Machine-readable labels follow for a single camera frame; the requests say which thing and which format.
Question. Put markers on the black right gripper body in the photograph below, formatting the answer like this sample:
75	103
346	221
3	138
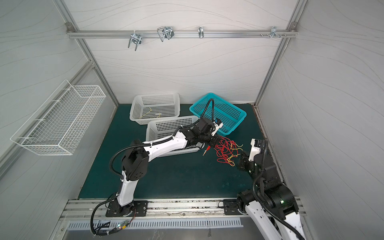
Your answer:
244	162

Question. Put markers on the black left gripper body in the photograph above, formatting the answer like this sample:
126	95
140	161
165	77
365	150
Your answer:
212	141

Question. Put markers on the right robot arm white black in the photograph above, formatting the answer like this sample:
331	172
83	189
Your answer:
270	203

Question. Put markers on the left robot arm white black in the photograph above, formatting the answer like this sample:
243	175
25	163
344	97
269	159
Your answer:
131	163

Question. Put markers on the red alligator clip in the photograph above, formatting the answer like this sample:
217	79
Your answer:
207	149

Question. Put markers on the teal plastic basket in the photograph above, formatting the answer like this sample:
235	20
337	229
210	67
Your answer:
230	115

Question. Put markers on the white plastic basket near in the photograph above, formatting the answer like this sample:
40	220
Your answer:
163	128

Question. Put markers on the white plastic basket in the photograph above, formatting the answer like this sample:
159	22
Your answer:
163	128
151	107

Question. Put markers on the white plastic basket far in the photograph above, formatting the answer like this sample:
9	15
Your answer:
151	107

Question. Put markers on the metal hook clamp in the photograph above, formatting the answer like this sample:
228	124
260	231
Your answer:
165	32
135	40
273	34
201	32

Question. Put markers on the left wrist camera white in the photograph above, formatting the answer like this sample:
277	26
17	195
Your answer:
217	125

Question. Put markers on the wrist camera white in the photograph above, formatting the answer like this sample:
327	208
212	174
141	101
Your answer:
217	125
255	149

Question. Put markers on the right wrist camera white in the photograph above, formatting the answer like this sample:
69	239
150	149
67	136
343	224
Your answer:
255	149

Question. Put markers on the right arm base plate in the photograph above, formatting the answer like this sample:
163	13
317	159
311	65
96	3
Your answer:
231	208

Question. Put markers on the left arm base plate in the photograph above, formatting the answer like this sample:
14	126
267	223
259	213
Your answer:
135	208

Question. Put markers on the white vented cable duct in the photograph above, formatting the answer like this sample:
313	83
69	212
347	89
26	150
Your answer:
149	224

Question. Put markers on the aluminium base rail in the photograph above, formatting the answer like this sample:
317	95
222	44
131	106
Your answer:
157	208

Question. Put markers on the white wire wall basket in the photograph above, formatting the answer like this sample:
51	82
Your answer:
58	125

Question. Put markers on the aluminium crossbar rail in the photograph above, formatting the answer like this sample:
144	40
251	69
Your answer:
179	34

